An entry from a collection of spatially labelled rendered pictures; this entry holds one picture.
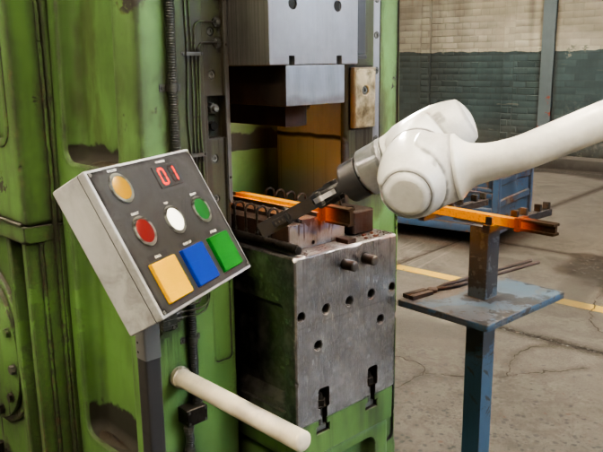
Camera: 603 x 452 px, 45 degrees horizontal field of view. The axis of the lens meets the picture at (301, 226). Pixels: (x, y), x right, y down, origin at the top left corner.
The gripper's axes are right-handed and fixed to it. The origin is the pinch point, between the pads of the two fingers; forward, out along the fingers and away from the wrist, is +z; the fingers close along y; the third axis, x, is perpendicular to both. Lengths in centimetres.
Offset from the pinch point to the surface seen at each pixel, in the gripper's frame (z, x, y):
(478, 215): -20, -23, 66
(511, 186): 31, -58, 439
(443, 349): 57, -91, 208
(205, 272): 12.4, -1.8, -10.6
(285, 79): -2.3, 28.7, 35.4
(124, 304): 18.9, 0.0, -27.0
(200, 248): 12.4, 2.5, -8.2
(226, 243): 12.4, 1.2, 1.1
